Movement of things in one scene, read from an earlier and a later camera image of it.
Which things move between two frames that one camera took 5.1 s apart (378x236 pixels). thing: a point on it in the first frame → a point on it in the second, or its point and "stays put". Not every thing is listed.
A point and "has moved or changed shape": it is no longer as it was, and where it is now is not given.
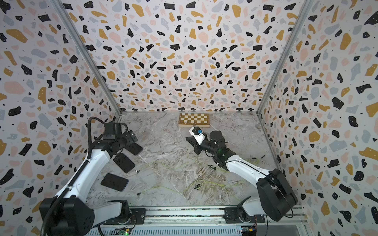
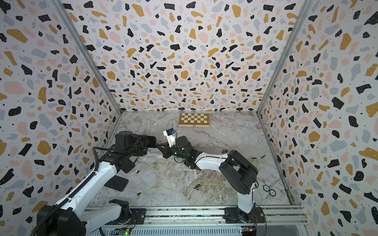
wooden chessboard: (189, 120) stays put
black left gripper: (127, 136) → (139, 139)
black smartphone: (134, 148) has moved or changed shape
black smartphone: (124, 162) stays put
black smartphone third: (114, 182) stays put
